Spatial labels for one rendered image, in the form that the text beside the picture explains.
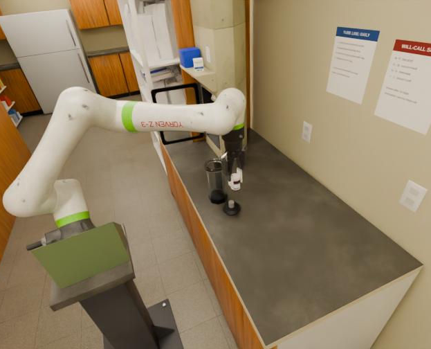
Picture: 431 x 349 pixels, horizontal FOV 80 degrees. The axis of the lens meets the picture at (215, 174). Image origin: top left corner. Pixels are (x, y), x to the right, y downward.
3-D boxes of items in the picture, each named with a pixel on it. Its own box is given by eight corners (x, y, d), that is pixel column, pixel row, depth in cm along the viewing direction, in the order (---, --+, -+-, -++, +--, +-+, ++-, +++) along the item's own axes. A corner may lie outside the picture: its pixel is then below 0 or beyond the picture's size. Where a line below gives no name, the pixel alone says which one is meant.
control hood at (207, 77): (198, 78, 167) (196, 61, 161) (217, 91, 142) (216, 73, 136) (181, 81, 164) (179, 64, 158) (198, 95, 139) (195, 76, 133)
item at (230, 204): (236, 203, 137) (235, 193, 133) (243, 214, 129) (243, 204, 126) (220, 208, 134) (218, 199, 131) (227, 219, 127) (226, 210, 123)
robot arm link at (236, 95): (249, 84, 94) (221, 83, 97) (240, 96, 84) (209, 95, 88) (249, 119, 102) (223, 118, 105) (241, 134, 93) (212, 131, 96)
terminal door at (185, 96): (203, 137, 190) (197, 82, 167) (162, 145, 185) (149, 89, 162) (203, 136, 191) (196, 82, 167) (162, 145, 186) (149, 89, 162)
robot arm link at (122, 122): (88, 129, 96) (90, 95, 96) (113, 133, 108) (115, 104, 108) (129, 130, 90) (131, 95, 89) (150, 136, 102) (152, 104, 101)
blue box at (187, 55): (196, 62, 160) (194, 46, 155) (201, 65, 152) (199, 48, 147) (180, 65, 158) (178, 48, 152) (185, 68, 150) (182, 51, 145)
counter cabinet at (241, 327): (225, 178, 312) (220, 106, 260) (362, 359, 154) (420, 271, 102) (171, 194, 295) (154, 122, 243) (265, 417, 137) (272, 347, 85)
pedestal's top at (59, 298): (54, 311, 101) (49, 307, 98) (58, 251, 125) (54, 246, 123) (135, 278, 110) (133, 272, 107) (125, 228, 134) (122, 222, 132)
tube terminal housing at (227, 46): (236, 133, 201) (231, 19, 156) (257, 153, 176) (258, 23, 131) (206, 142, 194) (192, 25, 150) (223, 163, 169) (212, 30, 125)
